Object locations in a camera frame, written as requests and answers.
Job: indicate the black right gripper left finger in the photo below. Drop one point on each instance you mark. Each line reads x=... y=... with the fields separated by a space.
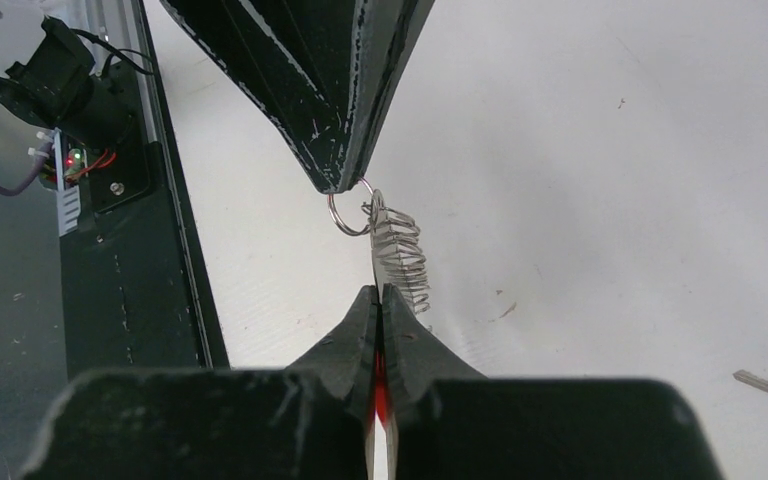
x=345 y=358

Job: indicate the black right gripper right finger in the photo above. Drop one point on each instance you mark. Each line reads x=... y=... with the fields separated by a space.
x=412 y=358

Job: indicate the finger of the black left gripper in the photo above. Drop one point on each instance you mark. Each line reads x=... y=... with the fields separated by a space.
x=292 y=60
x=383 y=37

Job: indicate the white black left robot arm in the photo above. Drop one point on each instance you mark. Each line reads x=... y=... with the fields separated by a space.
x=46 y=77

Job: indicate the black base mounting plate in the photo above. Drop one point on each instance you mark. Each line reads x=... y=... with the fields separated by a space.
x=135 y=286

